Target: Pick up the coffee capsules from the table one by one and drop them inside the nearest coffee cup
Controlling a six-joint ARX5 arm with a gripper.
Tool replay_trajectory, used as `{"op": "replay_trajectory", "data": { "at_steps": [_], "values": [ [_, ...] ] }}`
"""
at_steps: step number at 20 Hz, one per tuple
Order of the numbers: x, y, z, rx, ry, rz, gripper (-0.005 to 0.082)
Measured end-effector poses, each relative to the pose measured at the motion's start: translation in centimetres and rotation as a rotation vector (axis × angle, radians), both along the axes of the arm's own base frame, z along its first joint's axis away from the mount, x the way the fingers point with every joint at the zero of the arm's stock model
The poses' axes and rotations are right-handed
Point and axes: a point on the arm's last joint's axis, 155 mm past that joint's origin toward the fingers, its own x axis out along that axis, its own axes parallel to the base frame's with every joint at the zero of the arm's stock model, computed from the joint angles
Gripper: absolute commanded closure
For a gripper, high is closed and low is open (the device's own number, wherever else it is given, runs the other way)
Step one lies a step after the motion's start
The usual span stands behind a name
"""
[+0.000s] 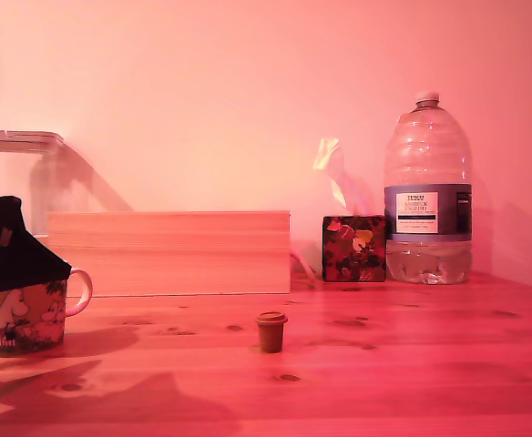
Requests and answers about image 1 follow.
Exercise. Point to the brown coffee capsule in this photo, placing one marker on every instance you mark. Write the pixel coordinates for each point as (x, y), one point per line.
(271, 334)

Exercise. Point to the cartoon print mug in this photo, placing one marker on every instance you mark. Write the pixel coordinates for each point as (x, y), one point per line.
(24, 318)

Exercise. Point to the long pale wooden box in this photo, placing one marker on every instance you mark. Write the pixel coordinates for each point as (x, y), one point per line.
(170, 255)

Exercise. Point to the white tissue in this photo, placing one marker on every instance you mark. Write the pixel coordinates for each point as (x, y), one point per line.
(339, 182)

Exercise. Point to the floral tissue box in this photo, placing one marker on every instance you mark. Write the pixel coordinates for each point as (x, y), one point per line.
(355, 250)

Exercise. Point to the large clear water bottle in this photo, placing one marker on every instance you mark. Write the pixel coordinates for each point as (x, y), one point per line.
(427, 159)

